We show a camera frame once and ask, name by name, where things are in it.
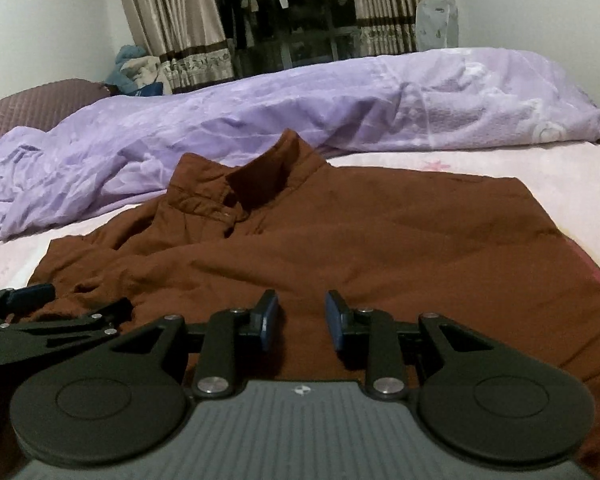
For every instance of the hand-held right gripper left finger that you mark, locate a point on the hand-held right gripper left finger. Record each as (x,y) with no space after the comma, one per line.
(269,322)

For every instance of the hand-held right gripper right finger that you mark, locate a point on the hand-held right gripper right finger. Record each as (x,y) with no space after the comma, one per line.
(333,321)

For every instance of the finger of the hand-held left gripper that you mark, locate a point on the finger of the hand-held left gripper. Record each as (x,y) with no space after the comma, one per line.
(30,294)
(80,324)

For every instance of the brown jacket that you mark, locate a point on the brown jacket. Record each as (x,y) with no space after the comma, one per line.
(380,240)

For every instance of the dark window with hanging clothes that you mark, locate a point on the dark window with hanging clothes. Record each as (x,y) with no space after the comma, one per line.
(290,25)

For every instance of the mauve quilted headboard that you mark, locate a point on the mauve quilted headboard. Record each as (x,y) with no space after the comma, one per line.
(35,107)

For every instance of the purple quilt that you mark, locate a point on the purple quilt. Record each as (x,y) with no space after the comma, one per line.
(230,125)

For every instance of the pink printed bedsheet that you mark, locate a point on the pink printed bedsheet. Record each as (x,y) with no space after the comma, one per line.
(480,160)

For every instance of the small blue box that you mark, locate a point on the small blue box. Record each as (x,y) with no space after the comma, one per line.
(150,90)

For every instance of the blue plush toy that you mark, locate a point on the blue plush toy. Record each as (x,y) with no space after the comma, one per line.
(125,57)

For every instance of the beige striped curtain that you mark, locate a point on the beige striped curtain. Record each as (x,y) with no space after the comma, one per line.
(382,5)
(175,15)

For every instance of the plastic-covered standing fan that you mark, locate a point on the plastic-covered standing fan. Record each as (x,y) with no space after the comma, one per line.
(436,22)

